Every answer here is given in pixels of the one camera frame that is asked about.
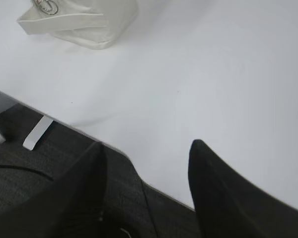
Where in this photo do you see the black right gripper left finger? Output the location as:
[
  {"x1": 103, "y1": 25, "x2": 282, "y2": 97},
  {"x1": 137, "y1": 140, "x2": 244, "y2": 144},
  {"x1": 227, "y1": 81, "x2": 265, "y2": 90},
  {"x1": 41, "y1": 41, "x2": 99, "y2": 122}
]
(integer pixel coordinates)
[{"x1": 0, "y1": 143, "x2": 107, "y2": 238}]

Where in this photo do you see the cream canvas zipper bag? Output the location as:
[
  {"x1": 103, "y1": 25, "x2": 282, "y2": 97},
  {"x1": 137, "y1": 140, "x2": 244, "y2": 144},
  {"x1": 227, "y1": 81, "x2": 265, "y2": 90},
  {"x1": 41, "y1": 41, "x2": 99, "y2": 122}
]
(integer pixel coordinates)
[{"x1": 17, "y1": 0, "x2": 139, "y2": 50}]

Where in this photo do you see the metal zipper pull ring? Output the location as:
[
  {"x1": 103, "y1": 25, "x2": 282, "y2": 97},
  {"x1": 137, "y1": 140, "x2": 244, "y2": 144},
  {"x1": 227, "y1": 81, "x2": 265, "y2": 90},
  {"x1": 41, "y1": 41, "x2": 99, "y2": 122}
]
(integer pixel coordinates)
[{"x1": 32, "y1": 0, "x2": 59, "y2": 16}]

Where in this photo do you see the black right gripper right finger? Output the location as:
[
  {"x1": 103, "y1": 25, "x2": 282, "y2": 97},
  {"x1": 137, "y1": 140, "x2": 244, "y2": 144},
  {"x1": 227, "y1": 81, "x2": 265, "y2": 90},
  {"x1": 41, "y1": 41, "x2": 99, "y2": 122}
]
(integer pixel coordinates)
[{"x1": 188, "y1": 139, "x2": 298, "y2": 238}]

